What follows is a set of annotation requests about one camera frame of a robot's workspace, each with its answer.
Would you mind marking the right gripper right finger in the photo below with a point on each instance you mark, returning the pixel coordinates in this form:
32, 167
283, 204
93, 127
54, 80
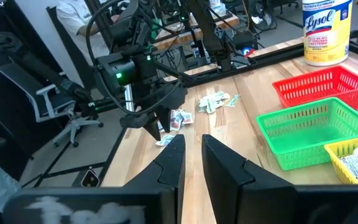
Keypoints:
225, 174

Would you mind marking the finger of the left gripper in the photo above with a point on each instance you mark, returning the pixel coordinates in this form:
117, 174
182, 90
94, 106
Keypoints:
166, 119
154, 127

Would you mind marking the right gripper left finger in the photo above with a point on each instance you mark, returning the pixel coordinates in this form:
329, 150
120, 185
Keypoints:
166, 174

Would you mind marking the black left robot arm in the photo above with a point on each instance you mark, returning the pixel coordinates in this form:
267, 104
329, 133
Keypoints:
135, 34

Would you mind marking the short silver extrusion piece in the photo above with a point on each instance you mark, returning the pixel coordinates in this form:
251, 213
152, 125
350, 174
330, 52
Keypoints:
129, 98

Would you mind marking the wooden background workbench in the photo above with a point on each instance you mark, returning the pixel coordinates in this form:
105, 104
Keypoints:
172, 39

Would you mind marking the black box with blue light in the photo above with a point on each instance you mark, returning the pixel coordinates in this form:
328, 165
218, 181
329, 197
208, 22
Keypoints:
245, 43

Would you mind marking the green plastic basket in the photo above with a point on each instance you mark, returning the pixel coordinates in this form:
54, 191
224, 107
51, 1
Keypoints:
315, 130

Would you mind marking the yellow plastic basket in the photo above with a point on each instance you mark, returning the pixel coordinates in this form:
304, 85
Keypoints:
329, 149

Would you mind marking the white framed office chair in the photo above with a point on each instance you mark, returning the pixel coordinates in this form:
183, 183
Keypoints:
48, 99

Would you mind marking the person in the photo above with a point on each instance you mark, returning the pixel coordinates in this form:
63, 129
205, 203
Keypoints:
73, 18

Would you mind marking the black floor fan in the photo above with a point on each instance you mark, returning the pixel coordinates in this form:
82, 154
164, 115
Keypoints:
259, 15

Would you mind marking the yellow Lysol wipes canister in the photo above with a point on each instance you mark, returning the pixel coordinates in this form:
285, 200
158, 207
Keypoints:
325, 40

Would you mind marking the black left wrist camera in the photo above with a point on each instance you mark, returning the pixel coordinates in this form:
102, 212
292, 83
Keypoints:
117, 71

